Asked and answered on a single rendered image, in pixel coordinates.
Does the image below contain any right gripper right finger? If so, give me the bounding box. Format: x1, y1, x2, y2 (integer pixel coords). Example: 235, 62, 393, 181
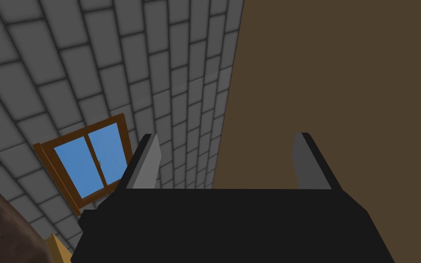
292, 132, 343, 190

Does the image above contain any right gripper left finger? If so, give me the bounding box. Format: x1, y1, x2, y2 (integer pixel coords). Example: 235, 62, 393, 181
121, 133, 162, 190

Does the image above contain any brown framed window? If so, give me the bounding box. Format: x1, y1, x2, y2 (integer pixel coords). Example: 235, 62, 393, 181
32, 113, 134, 216

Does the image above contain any brown door leaf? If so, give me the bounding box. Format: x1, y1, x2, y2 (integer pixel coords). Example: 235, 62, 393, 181
212, 0, 421, 263

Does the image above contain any yellow wooden furniture piece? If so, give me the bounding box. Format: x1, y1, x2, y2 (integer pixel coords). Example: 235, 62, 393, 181
45, 233, 74, 263

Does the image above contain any dark brown furniture block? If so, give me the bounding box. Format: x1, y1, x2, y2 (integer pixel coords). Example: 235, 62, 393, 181
0, 188, 55, 263

